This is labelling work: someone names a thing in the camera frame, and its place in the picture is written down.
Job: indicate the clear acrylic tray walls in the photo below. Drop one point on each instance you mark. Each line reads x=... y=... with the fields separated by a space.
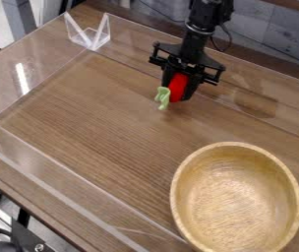
x=90 y=148

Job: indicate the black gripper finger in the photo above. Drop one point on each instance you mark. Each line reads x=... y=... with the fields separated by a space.
x=194 y=81
x=169 y=73

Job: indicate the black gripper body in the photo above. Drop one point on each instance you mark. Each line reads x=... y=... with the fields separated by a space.
x=167 y=55

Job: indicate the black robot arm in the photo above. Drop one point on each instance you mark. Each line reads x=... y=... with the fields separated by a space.
x=207 y=15

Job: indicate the red plush strawberry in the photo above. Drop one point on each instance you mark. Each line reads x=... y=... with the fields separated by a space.
x=173 y=92

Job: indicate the wooden bowl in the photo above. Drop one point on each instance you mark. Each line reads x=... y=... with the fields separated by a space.
x=235 y=199

